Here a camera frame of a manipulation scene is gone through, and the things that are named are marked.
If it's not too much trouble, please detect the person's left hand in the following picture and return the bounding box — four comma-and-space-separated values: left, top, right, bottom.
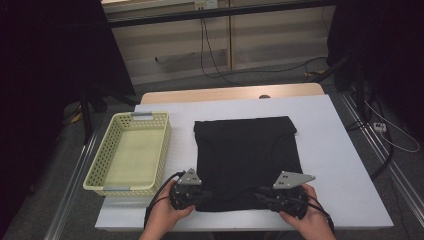
144, 184, 197, 232

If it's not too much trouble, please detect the black horizontal bar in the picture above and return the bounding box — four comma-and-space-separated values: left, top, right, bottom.
105, 0, 338, 29

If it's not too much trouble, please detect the left hand-held gripper cable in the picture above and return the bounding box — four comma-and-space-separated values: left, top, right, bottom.
143, 170, 186, 229

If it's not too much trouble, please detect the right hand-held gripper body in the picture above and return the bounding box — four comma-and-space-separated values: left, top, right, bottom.
269, 170, 317, 220

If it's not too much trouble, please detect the white floor cable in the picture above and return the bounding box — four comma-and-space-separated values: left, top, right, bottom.
363, 99, 422, 154

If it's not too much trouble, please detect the white wall socket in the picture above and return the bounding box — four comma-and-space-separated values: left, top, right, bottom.
194, 0, 218, 10

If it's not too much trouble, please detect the black t-shirt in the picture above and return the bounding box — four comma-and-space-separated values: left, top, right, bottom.
193, 115, 304, 213

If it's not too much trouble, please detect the black curtain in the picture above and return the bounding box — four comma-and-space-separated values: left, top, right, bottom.
0, 0, 136, 201
326, 0, 424, 134

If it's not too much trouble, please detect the black metal stand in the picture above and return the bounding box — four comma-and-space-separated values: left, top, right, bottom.
304, 53, 368, 125

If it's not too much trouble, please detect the aluminium floor rail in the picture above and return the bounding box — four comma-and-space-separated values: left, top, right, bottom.
43, 128, 101, 240
338, 91, 424, 218

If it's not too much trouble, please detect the hand-held gripper cable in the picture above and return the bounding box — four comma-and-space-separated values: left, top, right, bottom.
143, 170, 186, 229
306, 194, 335, 233

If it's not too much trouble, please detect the person's right hand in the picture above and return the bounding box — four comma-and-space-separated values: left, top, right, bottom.
279, 184, 337, 240

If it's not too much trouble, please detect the black hanging cable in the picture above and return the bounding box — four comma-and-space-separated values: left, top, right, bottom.
202, 17, 241, 86
199, 17, 329, 81

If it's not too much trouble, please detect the thick black floor cable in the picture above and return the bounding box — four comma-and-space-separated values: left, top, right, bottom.
344, 83, 396, 181

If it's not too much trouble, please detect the pale yellow perforated basket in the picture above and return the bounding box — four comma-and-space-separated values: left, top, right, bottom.
82, 110, 173, 198

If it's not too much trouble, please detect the beige wooden cabinet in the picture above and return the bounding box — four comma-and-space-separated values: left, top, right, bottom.
100, 0, 336, 86

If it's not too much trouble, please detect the black tripod stand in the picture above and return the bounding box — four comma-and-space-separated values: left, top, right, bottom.
78, 84, 138, 145

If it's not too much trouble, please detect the right hand-held gripper cable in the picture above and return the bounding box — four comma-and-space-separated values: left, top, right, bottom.
306, 194, 335, 233

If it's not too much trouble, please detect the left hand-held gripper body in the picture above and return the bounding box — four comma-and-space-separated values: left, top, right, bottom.
168, 168, 203, 212

